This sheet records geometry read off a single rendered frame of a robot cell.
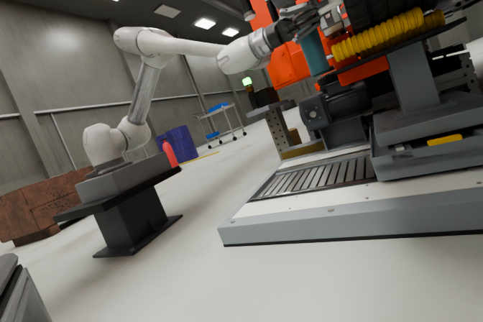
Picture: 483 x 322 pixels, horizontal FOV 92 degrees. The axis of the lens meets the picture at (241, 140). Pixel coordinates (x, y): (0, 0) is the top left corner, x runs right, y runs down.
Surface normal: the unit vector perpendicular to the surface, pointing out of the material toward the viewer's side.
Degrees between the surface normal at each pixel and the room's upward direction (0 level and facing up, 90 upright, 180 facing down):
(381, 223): 90
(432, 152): 90
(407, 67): 90
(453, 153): 90
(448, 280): 0
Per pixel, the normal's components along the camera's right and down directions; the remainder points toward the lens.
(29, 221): -0.27, 0.18
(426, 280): -0.36, -0.93
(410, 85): -0.46, 0.24
